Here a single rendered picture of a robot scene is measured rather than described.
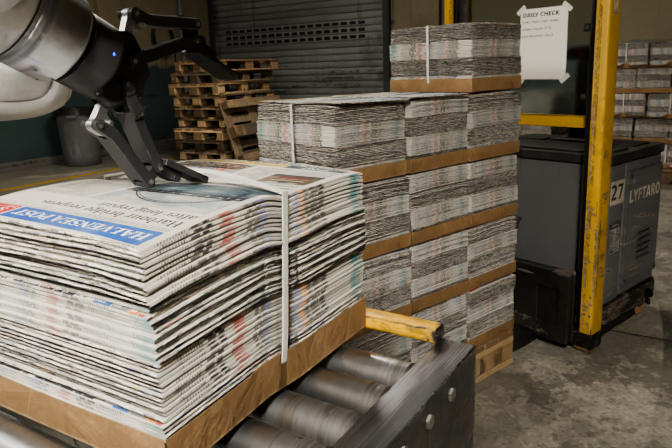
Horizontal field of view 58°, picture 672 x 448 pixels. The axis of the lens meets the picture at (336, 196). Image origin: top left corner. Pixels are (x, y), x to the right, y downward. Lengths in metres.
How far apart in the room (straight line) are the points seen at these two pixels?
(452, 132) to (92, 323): 1.56
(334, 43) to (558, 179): 6.89
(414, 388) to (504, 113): 1.60
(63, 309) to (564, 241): 2.35
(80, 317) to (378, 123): 1.27
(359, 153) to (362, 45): 7.37
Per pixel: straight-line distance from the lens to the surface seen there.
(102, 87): 0.65
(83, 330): 0.63
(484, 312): 2.32
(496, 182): 2.24
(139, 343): 0.57
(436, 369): 0.77
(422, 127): 1.89
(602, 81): 2.43
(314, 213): 0.71
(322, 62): 9.42
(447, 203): 2.03
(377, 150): 1.76
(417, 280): 1.98
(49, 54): 0.59
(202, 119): 8.13
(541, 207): 2.78
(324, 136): 1.68
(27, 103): 1.43
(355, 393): 0.73
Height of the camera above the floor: 1.16
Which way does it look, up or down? 12 degrees down
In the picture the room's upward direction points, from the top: 2 degrees counter-clockwise
